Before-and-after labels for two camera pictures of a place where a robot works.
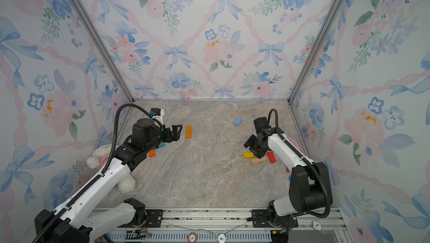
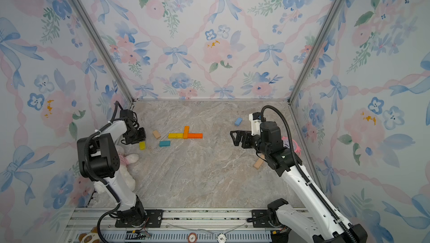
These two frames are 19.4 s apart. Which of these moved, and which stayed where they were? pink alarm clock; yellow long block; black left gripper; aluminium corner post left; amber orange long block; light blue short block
Moved: black left gripper; yellow long block
Stayed: light blue short block; amber orange long block; aluminium corner post left; pink alarm clock
